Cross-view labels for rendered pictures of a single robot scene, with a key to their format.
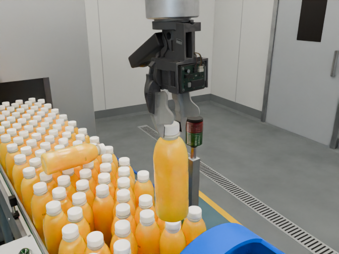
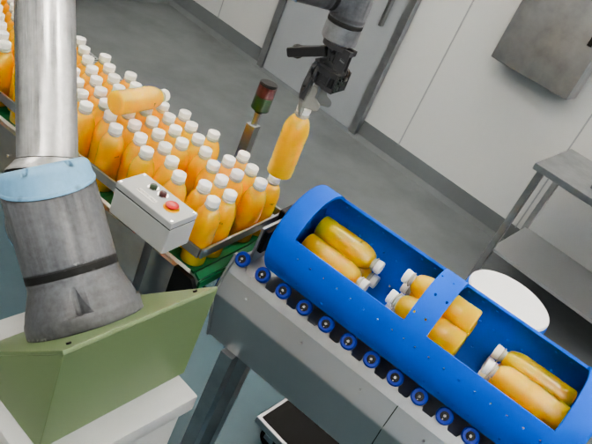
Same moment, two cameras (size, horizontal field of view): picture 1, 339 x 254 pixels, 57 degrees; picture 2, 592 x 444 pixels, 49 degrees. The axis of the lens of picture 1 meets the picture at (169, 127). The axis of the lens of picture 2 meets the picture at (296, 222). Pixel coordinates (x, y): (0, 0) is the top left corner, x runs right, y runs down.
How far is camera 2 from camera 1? 119 cm
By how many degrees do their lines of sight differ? 30
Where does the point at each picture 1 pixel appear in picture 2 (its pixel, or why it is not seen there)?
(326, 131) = (350, 105)
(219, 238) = (324, 192)
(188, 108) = (321, 99)
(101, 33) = not seen: outside the picture
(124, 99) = not seen: outside the picture
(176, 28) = (343, 52)
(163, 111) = (311, 100)
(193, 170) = (251, 137)
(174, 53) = (335, 65)
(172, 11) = (346, 43)
